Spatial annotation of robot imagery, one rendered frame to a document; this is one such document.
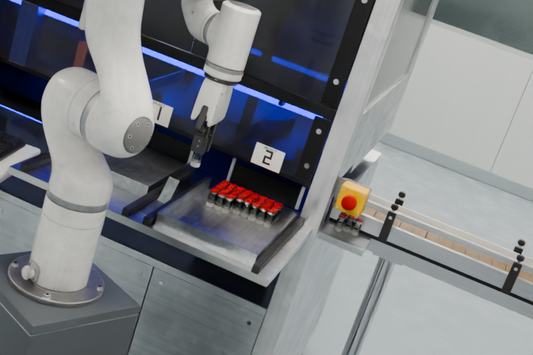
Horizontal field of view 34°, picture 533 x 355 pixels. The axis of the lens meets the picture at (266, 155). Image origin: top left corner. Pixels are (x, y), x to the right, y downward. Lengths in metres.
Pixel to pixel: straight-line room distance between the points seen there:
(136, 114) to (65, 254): 0.32
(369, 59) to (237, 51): 0.51
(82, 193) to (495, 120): 5.49
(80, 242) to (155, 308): 0.95
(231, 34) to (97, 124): 0.39
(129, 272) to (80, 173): 1.00
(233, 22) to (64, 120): 0.41
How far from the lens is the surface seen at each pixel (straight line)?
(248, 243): 2.12
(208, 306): 2.52
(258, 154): 2.33
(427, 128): 6.94
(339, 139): 2.27
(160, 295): 2.57
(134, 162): 2.41
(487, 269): 2.42
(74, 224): 1.65
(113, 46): 1.52
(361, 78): 2.23
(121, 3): 1.50
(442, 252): 2.41
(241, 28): 1.79
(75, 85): 1.61
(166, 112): 2.41
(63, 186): 1.63
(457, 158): 6.96
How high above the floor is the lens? 1.73
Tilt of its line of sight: 18 degrees down
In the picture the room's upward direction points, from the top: 18 degrees clockwise
